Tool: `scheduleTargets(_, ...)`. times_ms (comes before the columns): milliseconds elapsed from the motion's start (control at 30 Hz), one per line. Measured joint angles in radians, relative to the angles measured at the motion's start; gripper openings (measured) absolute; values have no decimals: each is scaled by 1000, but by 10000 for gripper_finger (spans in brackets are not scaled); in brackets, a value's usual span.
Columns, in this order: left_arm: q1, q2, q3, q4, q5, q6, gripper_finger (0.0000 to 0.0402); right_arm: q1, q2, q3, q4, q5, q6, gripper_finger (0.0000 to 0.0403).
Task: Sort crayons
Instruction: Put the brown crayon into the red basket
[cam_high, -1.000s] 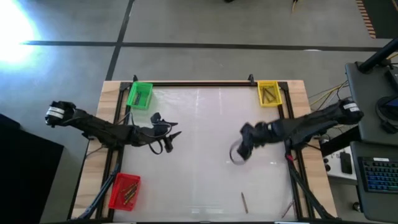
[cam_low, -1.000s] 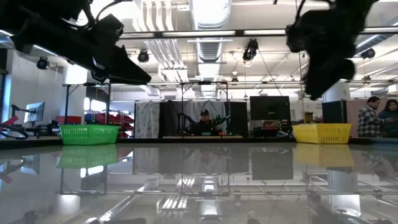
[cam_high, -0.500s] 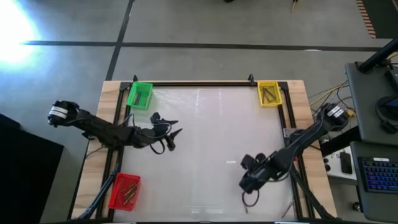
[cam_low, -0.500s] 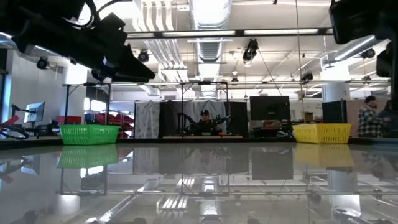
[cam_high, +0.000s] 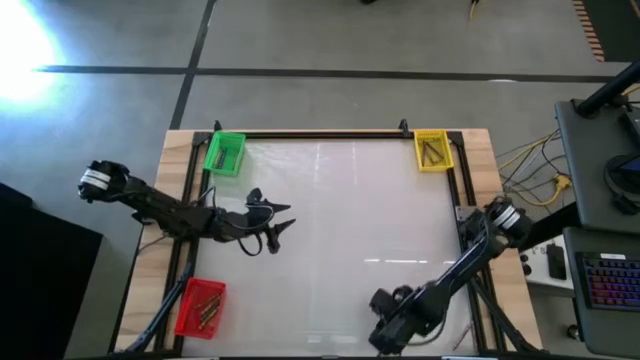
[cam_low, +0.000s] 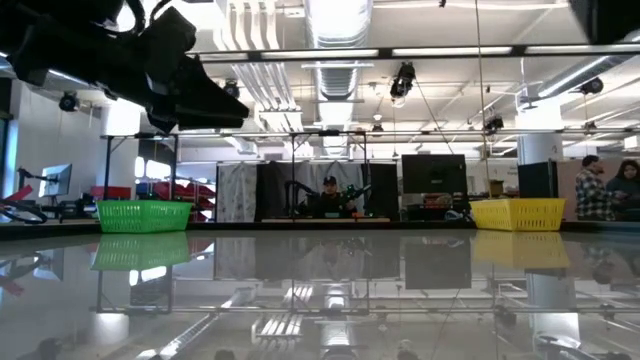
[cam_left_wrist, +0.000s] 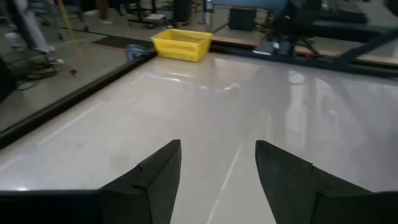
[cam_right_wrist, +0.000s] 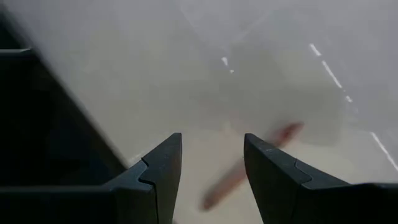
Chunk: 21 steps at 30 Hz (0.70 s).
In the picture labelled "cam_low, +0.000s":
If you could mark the yellow plastic basket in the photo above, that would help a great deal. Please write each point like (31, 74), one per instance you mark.
(517, 215)

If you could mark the grey curtain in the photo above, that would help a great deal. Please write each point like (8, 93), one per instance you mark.
(312, 170)

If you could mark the cardboard box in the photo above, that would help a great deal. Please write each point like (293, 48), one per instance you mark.
(496, 187)

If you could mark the black partition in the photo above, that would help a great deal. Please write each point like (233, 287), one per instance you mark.
(537, 180)

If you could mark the green plastic basket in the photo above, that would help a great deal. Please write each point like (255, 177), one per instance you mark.
(144, 217)

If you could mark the black curtain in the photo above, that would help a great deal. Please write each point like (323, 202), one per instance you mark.
(272, 192)

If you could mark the white patterned curtain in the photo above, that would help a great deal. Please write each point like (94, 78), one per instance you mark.
(236, 192)

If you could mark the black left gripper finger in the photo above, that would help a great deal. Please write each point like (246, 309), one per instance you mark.
(200, 124)
(210, 97)

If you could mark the overhead beam with light strips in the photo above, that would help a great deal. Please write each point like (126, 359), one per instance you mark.
(518, 50)

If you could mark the red bar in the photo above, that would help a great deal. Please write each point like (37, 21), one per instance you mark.
(17, 194)

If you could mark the black panel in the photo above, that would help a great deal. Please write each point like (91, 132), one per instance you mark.
(384, 192)

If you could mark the black aluminium table frame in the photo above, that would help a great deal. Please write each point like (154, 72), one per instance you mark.
(230, 226)

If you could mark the tan partition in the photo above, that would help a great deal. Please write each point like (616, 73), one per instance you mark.
(566, 190)

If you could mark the slanted silver duct pipe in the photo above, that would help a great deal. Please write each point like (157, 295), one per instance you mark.
(565, 80)

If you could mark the black ceiling spotlight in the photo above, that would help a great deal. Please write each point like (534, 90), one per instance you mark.
(231, 89)
(402, 80)
(591, 85)
(494, 122)
(68, 101)

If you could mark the small computer monitor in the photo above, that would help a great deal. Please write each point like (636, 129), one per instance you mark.
(56, 180)

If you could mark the white column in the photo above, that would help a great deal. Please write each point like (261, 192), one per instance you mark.
(540, 145)

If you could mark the black background robot arm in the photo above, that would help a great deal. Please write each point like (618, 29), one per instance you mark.
(356, 192)
(295, 192)

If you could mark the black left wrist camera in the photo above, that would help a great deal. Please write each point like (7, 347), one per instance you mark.
(170, 32)

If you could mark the black metal cell frame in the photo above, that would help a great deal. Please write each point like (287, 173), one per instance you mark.
(292, 150)

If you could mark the large black monitor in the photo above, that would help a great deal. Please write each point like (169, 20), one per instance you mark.
(434, 174)

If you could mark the red storage bin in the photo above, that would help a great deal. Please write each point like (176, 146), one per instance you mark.
(110, 192)

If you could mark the rack with red bins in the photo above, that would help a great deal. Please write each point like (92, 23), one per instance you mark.
(190, 192)

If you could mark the wooden background table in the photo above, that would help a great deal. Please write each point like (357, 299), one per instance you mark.
(300, 220)

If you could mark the silver ventilation duct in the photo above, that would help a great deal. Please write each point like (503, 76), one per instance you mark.
(339, 75)

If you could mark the person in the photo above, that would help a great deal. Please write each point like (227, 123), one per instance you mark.
(592, 195)
(330, 202)
(627, 192)

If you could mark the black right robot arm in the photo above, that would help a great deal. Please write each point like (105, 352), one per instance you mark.
(610, 20)

